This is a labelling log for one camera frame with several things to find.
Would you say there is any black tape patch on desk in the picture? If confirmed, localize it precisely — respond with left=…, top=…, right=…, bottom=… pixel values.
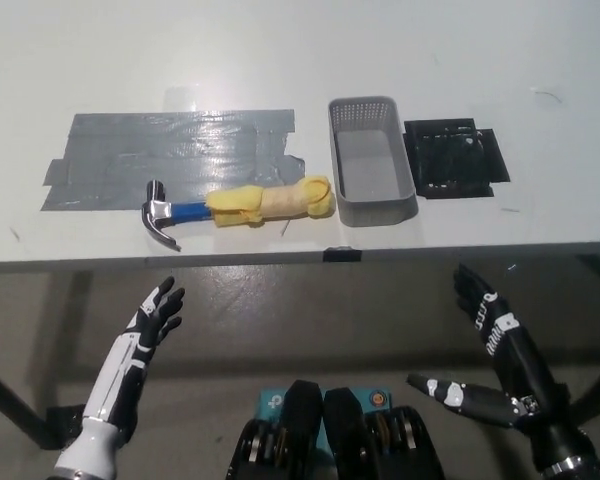
left=403, top=117, right=512, bottom=200

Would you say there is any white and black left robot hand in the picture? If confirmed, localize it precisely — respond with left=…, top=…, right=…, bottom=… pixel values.
left=81, top=275, right=187, bottom=442

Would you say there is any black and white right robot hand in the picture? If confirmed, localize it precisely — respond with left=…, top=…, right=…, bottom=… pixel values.
left=406, top=263, right=596, bottom=472

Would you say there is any grey perforated plastic container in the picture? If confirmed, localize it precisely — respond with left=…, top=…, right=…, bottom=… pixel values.
left=327, top=94, right=420, bottom=228

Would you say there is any grey table leg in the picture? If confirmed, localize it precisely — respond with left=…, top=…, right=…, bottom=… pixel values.
left=49, top=272, right=92, bottom=411

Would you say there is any grey duct tape patch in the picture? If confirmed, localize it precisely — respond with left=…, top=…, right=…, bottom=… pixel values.
left=39, top=107, right=307, bottom=214

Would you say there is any hammer blue handle yellow wrap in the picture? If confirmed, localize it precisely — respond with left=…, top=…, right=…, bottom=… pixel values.
left=139, top=173, right=338, bottom=253

